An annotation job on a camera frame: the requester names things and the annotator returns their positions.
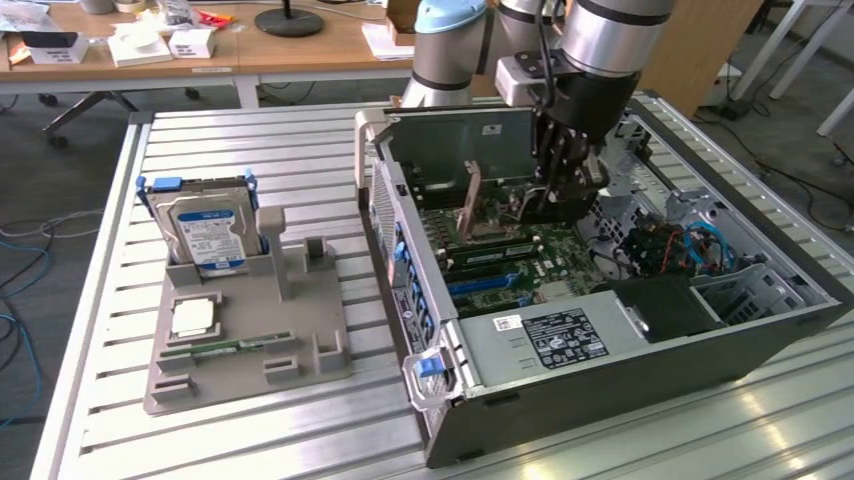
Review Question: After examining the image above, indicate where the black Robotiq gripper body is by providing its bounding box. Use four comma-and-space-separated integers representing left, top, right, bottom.
533, 72, 642, 144

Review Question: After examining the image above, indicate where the perforated silver drive cage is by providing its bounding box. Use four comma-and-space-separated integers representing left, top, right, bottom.
579, 144, 675, 241

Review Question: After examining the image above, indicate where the CPU socket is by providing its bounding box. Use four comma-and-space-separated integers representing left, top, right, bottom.
451, 207, 515, 247

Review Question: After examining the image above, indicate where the wooden cabinet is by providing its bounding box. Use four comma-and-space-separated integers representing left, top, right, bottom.
623, 0, 766, 117

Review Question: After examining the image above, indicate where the RAM stick with white label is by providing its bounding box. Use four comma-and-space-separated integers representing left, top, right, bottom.
443, 242, 541, 265

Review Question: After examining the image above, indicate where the blue expansion slot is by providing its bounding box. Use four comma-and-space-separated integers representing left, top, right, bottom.
447, 272, 522, 297

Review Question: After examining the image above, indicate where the black plastic air shroud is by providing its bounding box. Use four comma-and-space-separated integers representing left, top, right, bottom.
607, 276, 730, 345

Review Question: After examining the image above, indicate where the white paper stack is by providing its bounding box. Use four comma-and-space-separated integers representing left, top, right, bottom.
362, 22, 417, 62

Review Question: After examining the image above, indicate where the brown cardboard box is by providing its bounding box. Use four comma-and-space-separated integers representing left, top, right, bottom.
386, 0, 421, 47

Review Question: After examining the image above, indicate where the silver disk bay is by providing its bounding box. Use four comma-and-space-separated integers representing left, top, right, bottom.
689, 263, 808, 327

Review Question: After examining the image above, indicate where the grey power supply unit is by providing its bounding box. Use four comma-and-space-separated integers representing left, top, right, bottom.
457, 291, 650, 389

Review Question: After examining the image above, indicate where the dark grey open PC case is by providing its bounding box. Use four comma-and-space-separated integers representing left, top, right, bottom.
353, 89, 844, 470

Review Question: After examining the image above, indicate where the black round lamp base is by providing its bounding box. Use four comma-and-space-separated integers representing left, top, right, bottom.
254, 0, 327, 38

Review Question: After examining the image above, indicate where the hard disk with blue caddy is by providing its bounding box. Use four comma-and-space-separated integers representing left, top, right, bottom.
135, 168, 268, 279

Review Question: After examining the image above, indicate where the grey plastic parts rack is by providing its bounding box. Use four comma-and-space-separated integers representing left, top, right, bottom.
142, 207, 355, 417

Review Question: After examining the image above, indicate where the small white labelled box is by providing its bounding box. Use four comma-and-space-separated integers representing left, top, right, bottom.
167, 28, 216, 61

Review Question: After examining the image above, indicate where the green RAM stick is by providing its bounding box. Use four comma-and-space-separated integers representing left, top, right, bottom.
158, 329, 295, 360

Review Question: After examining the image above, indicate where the silver CPU chip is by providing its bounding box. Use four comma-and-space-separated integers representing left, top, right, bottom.
170, 298, 220, 337

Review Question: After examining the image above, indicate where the white box with round roll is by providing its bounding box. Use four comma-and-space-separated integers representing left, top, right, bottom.
106, 25, 175, 68

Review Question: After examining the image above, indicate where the black office chair base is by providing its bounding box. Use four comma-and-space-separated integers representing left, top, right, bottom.
40, 89, 203, 147

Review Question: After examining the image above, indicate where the white box with black lid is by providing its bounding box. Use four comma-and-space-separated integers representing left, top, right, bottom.
19, 29, 91, 66

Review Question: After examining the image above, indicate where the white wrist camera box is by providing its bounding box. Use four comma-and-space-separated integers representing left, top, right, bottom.
494, 54, 555, 108

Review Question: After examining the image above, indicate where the black camera cable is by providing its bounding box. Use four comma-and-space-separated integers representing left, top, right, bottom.
533, 0, 561, 109

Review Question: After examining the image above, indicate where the red wire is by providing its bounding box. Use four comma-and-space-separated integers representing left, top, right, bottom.
658, 227, 690, 275

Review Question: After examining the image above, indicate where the blue SATA wire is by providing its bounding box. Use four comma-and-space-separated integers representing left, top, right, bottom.
683, 221, 741, 275

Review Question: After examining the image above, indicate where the white table frame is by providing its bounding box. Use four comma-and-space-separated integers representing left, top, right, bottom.
729, 0, 854, 137

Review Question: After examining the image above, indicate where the wooden desk with white frame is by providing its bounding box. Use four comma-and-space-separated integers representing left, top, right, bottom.
0, 0, 606, 109

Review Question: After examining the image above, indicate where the white floor cable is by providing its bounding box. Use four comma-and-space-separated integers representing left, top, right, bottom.
0, 208, 103, 239

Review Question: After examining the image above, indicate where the blue floor cable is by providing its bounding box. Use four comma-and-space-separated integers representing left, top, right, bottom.
0, 239, 54, 427

